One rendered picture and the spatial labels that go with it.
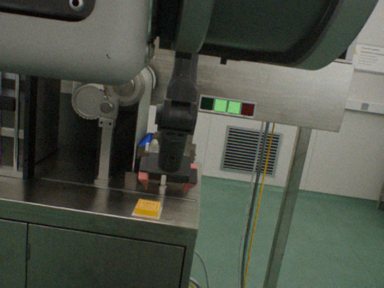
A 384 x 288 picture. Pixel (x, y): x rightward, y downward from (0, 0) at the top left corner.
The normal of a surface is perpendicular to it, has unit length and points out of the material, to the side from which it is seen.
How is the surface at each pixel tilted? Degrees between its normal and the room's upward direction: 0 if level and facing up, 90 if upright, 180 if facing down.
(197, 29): 145
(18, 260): 90
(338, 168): 90
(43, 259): 90
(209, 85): 90
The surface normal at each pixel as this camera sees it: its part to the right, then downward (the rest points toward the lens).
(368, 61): -0.04, 0.23
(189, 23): -0.07, 0.93
